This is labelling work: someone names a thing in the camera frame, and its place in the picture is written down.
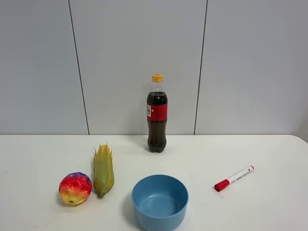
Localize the toy corn cob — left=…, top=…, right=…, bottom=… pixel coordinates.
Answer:
left=93, top=144, right=115, bottom=197

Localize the cola bottle yellow cap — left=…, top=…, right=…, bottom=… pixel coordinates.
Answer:
left=147, top=74, right=168, bottom=153

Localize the blue plastic bowl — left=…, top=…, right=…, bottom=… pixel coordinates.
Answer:
left=131, top=174, right=189, bottom=231

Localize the red capped whiteboard marker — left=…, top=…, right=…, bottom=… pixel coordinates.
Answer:
left=214, top=166, right=254, bottom=192

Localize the red yellow toy fruit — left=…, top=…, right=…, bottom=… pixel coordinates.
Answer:
left=59, top=172, right=92, bottom=205

